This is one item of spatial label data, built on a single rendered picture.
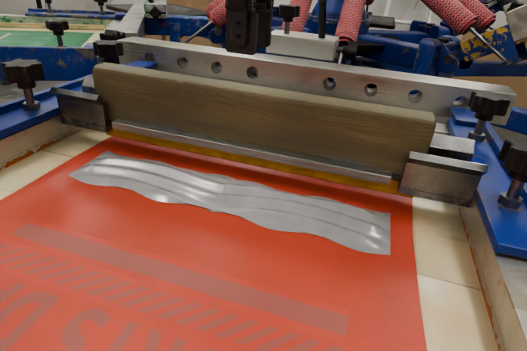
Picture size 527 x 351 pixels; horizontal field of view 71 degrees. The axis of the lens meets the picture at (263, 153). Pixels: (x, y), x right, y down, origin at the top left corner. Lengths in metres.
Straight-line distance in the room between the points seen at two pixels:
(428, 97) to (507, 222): 0.30
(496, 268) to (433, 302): 0.06
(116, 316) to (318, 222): 0.19
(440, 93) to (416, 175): 0.25
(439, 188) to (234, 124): 0.23
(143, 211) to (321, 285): 0.19
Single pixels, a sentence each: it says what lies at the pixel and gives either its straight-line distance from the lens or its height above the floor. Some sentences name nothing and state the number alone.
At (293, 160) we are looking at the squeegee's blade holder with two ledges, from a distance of 0.42.
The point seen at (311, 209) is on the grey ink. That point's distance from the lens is 0.40.
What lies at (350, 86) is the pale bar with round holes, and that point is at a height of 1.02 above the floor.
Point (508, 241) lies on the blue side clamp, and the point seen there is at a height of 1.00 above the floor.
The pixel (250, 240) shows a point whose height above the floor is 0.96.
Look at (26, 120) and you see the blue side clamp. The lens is 0.53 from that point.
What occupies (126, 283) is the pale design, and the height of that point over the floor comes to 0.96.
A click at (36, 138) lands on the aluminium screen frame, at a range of 0.55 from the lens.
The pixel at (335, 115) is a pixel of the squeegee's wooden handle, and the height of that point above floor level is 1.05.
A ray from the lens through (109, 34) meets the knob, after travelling 0.81.
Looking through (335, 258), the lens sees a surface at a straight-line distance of 0.35.
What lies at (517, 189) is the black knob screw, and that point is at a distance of 0.41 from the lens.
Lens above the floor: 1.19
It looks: 27 degrees down
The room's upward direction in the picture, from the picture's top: 4 degrees clockwise
